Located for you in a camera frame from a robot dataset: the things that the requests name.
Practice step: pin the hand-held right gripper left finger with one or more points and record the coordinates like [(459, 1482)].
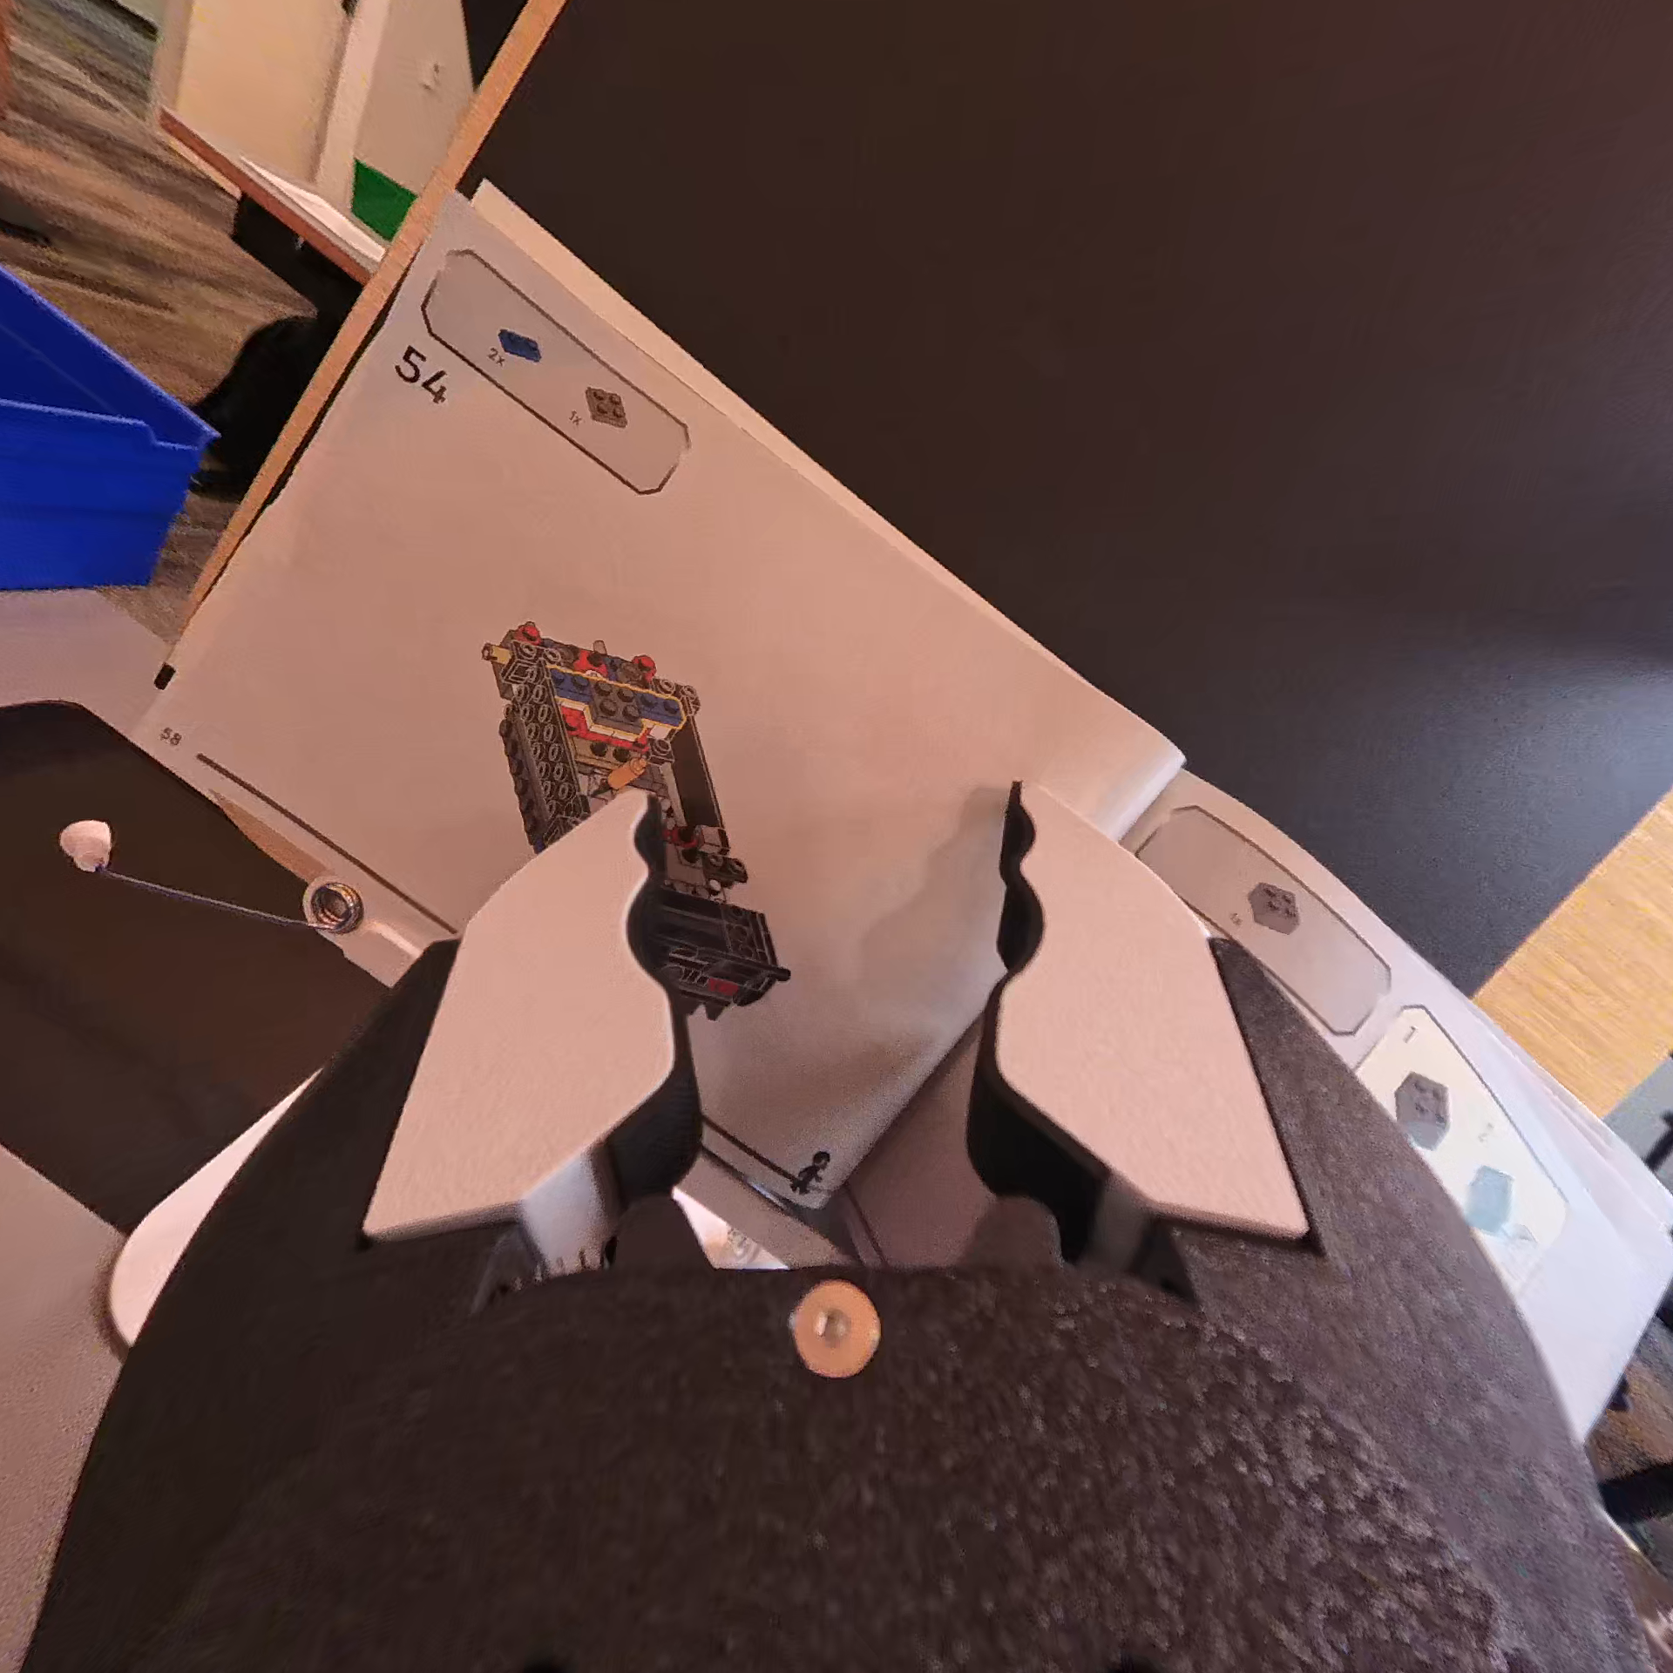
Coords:
[(523, 1046)]

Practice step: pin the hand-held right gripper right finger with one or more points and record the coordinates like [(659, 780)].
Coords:
[(1150, 1046)]

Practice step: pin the white book stand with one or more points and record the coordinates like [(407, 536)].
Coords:
[(183, 1229)]

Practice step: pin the beige wooden chair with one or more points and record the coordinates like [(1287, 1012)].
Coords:
[(1608, 966)]

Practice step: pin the open instruction booklet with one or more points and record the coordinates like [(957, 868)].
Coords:
[(862, 654)]

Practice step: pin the black partition panel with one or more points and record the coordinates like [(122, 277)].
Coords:
[(1176, 314)]

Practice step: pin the blue plastic bin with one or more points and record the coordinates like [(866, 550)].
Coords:
[(78, 458)]

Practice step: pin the green plastic bin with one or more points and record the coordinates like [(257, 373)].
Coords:
[(384, 199)]

